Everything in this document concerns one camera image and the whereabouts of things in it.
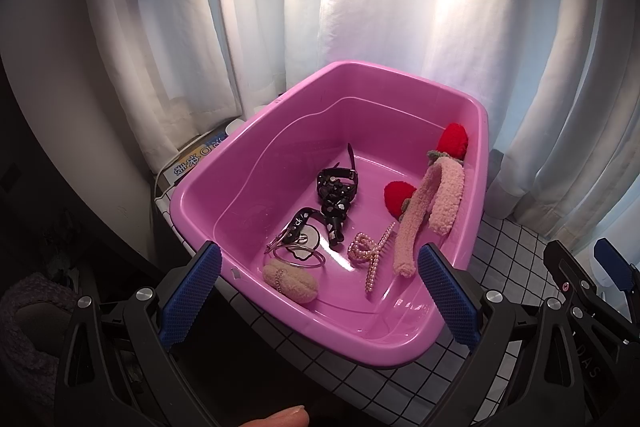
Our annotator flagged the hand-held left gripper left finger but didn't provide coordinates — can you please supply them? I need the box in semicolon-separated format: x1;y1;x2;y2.
52;241;223;427

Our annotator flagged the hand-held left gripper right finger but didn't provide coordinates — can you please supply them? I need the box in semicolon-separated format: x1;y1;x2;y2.
417;243;581;427

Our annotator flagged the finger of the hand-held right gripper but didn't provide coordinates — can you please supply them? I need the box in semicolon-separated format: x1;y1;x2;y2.
592;238;640;295
544;239;593;308

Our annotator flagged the pink plush strawberry headband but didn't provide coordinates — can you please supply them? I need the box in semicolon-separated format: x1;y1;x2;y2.
384;122;471;279

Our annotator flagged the pearl claw hair clip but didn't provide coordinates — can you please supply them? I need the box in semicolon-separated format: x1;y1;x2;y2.
347;223;397;293

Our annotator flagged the beige plush hair clip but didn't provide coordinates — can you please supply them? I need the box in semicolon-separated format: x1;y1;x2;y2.
262;257;320;304

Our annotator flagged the silver bangle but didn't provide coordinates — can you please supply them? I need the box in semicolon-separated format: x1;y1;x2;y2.
271;232;328;270

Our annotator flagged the black strap bracelet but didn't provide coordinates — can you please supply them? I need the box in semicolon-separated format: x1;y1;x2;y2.
285;207;326;255

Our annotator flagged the pink plastic basin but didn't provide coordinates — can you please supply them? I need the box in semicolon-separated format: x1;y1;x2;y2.
169;61;490;365

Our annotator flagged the person's left hand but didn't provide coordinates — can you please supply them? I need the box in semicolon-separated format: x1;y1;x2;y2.
237;404;309;427

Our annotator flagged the white checked tablecloth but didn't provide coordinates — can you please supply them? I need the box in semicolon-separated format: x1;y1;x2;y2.
154;187;568;427

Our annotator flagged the white box with blue print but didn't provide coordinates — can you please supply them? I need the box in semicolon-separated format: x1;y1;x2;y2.
170;131;242;188

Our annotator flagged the purple fuzzy cloth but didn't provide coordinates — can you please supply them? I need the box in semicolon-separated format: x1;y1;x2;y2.
0;272;77;408

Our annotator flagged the white curtain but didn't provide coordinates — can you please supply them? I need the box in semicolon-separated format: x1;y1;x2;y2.
82;0;640;258

